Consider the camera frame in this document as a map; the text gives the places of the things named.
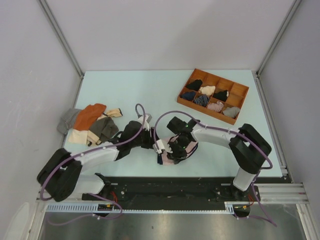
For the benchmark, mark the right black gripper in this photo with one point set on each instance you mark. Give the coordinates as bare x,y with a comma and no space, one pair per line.
175,155

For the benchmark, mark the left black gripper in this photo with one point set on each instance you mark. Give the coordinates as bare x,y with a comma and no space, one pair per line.
150,140

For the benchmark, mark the pink underwear navy trim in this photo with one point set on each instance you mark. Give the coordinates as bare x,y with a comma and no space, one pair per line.
162,159

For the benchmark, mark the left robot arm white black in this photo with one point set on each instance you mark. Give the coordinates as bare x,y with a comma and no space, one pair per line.
90,160

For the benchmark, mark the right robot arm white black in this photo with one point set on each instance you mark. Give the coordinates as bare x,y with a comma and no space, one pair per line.
249,149

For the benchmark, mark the peach underwear dark trim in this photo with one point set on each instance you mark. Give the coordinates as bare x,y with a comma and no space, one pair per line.
112,113

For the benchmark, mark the olive brown underwear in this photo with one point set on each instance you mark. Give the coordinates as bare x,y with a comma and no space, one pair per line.
101,131

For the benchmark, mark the striped navy rolled underwear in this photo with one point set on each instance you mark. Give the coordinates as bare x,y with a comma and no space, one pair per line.
202,100

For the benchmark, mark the pale pink rolled underwear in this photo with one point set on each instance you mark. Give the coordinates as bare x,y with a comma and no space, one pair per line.
215,106

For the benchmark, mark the cream beige underwear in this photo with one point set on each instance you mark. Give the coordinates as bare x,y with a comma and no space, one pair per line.
84,137

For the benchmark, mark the orange underwear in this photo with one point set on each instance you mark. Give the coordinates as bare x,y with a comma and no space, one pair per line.
88,116

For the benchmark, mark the cream rolled underwear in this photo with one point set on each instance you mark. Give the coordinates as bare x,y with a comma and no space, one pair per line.
207,90

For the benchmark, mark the grey rolled underwear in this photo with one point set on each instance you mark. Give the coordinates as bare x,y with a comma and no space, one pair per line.
231,112

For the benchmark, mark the black white rolled underwear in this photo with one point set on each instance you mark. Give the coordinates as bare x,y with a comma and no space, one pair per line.
221,95

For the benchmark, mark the grey striped underwear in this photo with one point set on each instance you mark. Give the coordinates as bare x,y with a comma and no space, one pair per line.
67,120

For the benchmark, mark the wooden compartment tray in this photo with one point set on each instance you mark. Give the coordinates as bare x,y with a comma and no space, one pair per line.
237,94

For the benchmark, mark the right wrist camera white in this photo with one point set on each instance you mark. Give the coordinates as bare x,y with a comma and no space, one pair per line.
159,146

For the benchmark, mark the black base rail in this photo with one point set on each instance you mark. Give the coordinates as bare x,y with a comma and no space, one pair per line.
217,189

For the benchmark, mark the white cable duct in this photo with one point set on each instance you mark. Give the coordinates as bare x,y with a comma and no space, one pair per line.
103,208

